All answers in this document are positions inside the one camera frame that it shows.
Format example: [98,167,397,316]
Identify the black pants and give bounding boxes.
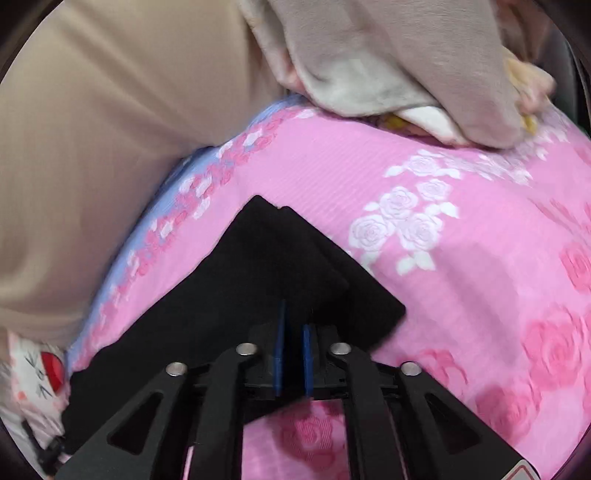
[61,196,406,455]

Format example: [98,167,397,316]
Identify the white cat face pillow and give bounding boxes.
[1,332,69,450]

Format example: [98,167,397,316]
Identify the beige curtain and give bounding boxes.
[1,1,283,347]

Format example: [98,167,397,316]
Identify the black cable bundle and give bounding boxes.
[20,416,70,476]

